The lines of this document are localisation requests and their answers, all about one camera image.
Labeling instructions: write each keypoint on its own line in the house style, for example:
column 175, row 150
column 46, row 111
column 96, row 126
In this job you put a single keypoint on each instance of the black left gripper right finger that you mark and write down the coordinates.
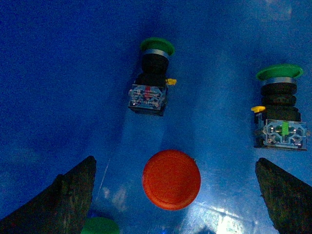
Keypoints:
column 287, row 198

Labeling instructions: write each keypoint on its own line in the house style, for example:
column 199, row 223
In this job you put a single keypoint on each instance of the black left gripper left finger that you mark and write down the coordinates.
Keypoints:
column 61, row 208

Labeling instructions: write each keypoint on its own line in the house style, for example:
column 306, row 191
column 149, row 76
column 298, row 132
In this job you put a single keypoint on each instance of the red mushroom push button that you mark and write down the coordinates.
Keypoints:
column 171, row 179

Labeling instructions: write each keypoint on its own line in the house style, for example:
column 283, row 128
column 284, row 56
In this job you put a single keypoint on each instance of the green push button right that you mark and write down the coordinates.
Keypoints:
column 100, row 225

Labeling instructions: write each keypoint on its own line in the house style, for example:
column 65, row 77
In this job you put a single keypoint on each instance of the green push button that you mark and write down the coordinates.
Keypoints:
column 277, row 121
column 148, row 95
column 100, row 225

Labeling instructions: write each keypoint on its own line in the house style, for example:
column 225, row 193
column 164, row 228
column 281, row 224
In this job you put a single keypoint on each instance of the green push button middle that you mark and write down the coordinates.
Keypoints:
column 277, row 121

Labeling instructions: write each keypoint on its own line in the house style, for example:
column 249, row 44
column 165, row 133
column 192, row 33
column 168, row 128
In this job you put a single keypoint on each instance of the green push button left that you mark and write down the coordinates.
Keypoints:
column 148, row 95

